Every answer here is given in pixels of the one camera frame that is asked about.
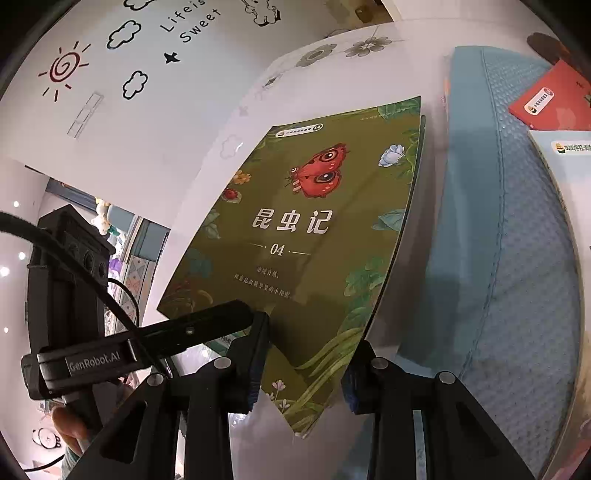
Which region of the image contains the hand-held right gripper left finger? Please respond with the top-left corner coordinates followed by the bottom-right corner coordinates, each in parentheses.
top-left (60, 311), bottom-right (273, 480)

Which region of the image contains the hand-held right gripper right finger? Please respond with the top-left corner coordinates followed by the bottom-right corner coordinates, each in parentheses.
top-left (341, 340), bottom-right (536, 480)

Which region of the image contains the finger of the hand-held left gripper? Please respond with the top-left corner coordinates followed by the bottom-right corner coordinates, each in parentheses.
top-left (135, 299), bottom-right (254, 378)

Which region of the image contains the olive green book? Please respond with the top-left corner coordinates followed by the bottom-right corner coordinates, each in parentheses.
top-left (157, 96), bottom-right (426, 439)

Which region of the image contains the illustrated landscape cover book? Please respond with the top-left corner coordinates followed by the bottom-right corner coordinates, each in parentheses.
top-left (529, 130), bottom-right (591, 241)

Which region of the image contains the red book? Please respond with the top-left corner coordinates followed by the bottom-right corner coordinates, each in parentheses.
top-left (508, 59), bottom-right (591, 131)

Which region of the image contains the person's left hand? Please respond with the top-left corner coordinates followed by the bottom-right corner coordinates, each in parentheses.
top-left (52, 380), bottom-right (136, 456)

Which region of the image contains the plush toy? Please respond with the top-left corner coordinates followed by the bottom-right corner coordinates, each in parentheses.
top-left (90, 198), bottom-right (122, 237)

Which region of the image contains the blue framed glass partition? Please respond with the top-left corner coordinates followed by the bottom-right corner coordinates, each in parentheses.
top-left (46, 178), bottom-right (172, 342)

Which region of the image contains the blue woven mat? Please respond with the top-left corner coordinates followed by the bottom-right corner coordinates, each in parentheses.
top-left (425, 46), bottom-right (591, 480)

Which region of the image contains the clear rectangular wall strip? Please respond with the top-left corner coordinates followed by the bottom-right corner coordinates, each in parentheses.
top-left (67, 92), bottom-right (105, 139)

